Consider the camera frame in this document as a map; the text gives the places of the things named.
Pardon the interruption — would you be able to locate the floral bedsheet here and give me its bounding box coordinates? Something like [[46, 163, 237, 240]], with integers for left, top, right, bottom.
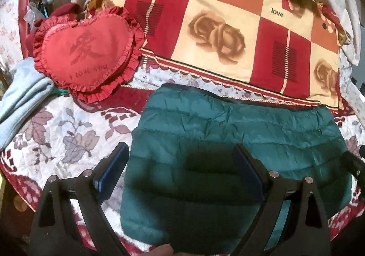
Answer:
[[0, 0, 365, 256]]

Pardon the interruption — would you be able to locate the dark red cloth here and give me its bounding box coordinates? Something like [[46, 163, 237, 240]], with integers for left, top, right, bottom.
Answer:
[[50, 2, 84, 18]]

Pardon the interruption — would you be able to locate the teal puffer jacket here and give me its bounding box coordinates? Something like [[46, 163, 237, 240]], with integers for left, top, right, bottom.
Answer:
[[120, 83, 352, 253]]

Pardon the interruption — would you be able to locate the rose patterned checkered pillow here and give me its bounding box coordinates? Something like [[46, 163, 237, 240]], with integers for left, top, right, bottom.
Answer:
[[87, 0, 351, 111]]

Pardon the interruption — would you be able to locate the person's left hand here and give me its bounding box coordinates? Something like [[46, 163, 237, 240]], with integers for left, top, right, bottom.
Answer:
[[153, 245, 175, 256]]

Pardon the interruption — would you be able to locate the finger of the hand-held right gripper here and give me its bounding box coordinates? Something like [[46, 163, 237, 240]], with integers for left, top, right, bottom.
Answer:
[[341, 150, 365, 186]]

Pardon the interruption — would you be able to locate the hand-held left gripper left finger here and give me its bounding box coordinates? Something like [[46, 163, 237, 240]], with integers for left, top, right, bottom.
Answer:
[[29, 142, 130, 256]]

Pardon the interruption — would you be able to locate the red heart-shaped frilled pillow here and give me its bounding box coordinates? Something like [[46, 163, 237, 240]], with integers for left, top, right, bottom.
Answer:
[[33, 6, 146, 104]]

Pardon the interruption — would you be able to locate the light blue cloth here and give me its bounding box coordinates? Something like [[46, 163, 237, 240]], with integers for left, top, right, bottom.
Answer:
[[0, 57, 57, 152]]

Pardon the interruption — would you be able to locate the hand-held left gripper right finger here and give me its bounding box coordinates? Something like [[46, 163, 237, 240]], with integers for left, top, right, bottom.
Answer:
[[232, 143, 333, 256]]

